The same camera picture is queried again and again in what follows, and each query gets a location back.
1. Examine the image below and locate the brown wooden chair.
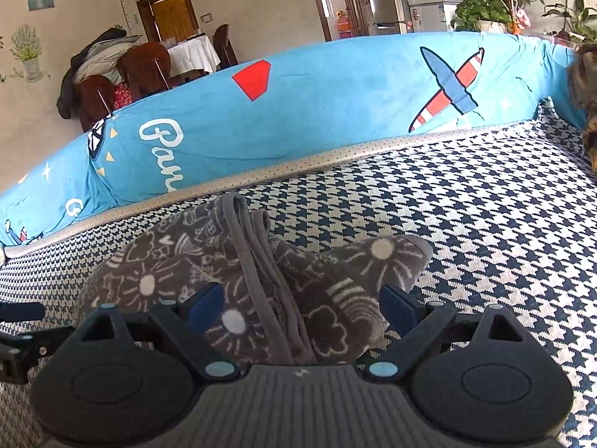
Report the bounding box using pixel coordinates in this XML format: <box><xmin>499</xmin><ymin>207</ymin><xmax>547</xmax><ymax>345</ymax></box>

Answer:
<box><xmin>116</xmin><ymin>42</ymin><xmax>172</xmax><ymax>103</ymax></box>
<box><xmin>75</xmin><ymin>75</ymin><xmax>116</xmax><ymax>132</ymax></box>

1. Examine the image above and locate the grey patterned fleece jacket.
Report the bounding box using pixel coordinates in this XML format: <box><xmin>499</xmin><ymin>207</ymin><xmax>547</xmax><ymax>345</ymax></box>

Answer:
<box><xmin>75</xmin><ymin>192</ymin><xmax>434</xmax><ymax>367</ymax></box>

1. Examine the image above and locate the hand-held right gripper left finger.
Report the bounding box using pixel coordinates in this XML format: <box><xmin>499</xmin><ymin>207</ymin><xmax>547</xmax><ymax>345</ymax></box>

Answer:
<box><xmin>70</xmin><ymin>282</ymin><xmax>241</xmax><ymax>380</ymax></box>

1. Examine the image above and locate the houndstooth sofa cover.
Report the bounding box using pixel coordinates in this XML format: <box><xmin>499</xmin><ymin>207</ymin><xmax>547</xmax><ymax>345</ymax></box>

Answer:
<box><xmin>0</xmin><ymin>98</ymin><xmax>597</xmax><ymax>448</ymax></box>

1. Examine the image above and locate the dark slim wooden chair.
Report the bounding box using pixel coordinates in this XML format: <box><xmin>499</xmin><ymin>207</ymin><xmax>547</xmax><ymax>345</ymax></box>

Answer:
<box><xmin>212</xmin><ymin>24</ymin><xmax>238</xmax><ymax>70</ymax></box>

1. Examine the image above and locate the long-leaf potted plant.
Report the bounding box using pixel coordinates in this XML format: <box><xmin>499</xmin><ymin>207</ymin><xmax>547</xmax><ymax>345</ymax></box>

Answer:
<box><xmin>543</xmin><ymin>0</ymin><xmax>597</xmax><ymax>43</ymax></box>

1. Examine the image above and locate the brown furry dog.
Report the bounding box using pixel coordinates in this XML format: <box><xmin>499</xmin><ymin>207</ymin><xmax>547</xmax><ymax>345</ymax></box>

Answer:
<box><xmin>566</xmin><ymin>42</ymin><xmax>597</xmax><ymax>171</ymax></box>

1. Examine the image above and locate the white chest freezer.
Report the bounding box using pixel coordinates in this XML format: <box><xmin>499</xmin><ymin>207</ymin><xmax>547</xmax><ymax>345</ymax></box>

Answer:
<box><xmin>408</xmin><ymin>0</ymin><xmax>465</xmax><ymax>34</ymax></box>

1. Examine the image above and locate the table with white cloth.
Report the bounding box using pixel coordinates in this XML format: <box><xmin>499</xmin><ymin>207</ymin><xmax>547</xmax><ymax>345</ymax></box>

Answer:
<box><xmin>167</xmin><ymin>35</ymin><xmax>221</xmax><ymax>76</ymax></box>

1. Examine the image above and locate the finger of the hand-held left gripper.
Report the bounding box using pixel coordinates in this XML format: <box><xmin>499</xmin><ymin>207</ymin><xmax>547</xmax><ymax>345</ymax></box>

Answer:
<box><xmin>0</xmin><ymin>302</ymin><xmax>46</xmax><ymax>323</ymax></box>
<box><xmin>0</xmin><ymin>327</ymin><xmax>78</xmax><ymax>383</ymax></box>

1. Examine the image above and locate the blue cartoon-print quilt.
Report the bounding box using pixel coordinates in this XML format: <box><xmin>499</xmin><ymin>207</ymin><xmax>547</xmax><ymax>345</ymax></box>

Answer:
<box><xmin>0</xmin><ymin>32</ymin><xmax>588</xmax><ymax>248</ymax></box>

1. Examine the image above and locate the lavender pot wall decal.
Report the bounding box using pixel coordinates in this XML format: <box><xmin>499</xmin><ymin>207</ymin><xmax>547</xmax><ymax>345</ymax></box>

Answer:
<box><xmin>9</xmin><ymin>25</ymin><xmax>52</xmax><ymax>84</ymax></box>

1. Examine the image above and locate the red floral cloth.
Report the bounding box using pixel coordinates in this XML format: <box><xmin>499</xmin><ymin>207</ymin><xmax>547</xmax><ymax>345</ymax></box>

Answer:
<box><xmin>113</xmin><ymin>81</ymin><xmax>134</xmax><ymax>109</ymax></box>

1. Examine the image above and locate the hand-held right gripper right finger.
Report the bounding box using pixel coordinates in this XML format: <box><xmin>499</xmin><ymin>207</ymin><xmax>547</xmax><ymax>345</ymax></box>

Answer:
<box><xmin>366</xmin><ymin>284</ymin><xmax>542</xmax><ymax>380</ymax></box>

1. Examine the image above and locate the wooden door frame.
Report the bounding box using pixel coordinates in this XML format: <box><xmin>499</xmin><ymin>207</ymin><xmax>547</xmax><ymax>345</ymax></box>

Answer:
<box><xmin>137</xmin><ymin>0</ymin><xmax>201</xmax><ymax>44</ymax></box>
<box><xmin>305</xmin><ymin>0</ymin><xmax>369</xmax><ymax>42</ymax></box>

